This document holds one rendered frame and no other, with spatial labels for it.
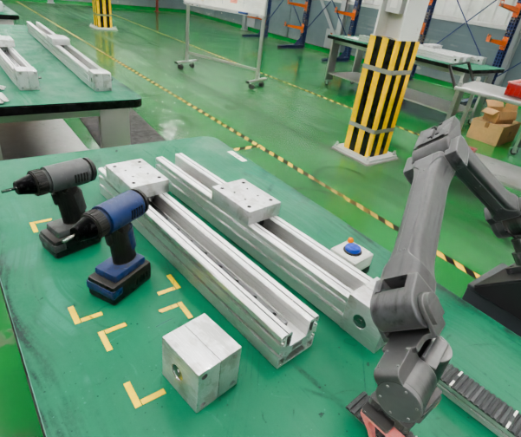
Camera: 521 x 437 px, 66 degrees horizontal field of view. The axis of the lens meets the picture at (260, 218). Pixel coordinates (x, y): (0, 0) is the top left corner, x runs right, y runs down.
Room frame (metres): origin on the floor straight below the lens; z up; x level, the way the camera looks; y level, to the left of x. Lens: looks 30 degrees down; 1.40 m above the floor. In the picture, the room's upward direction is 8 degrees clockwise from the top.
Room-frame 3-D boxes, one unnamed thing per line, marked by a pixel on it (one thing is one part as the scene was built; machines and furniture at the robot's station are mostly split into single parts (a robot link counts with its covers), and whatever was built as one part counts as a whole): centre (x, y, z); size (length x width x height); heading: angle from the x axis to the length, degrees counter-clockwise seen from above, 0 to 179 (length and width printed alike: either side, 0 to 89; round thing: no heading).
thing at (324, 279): (0.96, 0.05, 0.82); 0.80 x 0.10 x 0.09; 45
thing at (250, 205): (0.96, 0.05, 0.87); 0.16 x 0.11 x 0.07; 45
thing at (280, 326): (0.83, 0.18, 0.82); 0.80 x 0.10 x 0.09; 45
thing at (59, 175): (0.78, 0.47, 0.89); 0.20 x 0.08 x 0.22; 145
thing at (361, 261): (0.85, -0.24, 0.81); 0.10 x 0.08 x 0.06; 135
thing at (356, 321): (0.66, -0.28, 0.83); 0.12 x 0.09 x 0.10; 135
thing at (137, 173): (1.00, 0.36, 0.87); 0.16 x 0.11 x 0.07; 45
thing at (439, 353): (0.39, -0.25, 0.98); 0.07 x 0.06 x 0.07; 145
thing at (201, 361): (0.48, 0.06, 0.83); 0.11 x 0.10 x 0.10; 139
